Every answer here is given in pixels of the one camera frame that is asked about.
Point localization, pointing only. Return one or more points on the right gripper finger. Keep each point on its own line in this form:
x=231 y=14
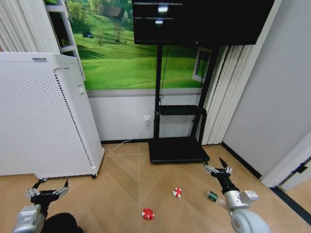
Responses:
x=209 y=169
x=226 y=167

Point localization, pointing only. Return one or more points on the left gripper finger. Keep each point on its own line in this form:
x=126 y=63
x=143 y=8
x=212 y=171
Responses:
x=62 y=190
x=32 y=192

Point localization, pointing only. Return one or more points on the black trash bin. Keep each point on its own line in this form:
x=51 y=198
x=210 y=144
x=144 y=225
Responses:
x=62 y=223

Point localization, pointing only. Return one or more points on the green label plastic bottle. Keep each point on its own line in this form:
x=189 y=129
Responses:
x=213 y=196

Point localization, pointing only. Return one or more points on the black television stand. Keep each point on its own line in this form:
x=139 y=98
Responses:
x=177 y=153

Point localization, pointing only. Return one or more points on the crumpled red white wrapper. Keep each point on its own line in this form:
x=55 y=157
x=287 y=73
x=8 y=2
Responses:
x=177 y=192

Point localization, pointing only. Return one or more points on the white door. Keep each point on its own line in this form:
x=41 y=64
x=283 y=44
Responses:
x=289 y=165

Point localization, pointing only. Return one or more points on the white vertical blinds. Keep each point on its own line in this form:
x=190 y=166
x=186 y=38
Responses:
x=226 y=97

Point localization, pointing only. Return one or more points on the black door latch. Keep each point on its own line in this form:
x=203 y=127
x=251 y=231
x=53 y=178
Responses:
x=300 y=168

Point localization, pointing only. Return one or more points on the round red white wrapper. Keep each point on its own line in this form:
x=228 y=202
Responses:
x=148 y=213

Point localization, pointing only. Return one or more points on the white perforated air purifier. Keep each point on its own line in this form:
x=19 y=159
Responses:
x=41 y=114

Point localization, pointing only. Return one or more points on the black flat television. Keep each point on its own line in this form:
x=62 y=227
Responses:
x=199 y=21

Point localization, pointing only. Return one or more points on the white pleated curtain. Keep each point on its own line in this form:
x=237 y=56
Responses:
x=24 y=24

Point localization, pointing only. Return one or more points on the white wall plug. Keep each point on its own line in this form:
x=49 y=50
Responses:
x=146 y=121

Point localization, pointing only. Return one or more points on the small white window frame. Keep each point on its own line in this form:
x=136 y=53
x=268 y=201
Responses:
x=201 y=64

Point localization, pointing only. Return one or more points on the green landscape wall poster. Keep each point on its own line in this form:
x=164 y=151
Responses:
x=116 y=63

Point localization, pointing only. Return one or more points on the large white window frame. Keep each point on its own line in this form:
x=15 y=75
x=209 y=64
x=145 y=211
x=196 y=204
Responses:
x=69 y=43

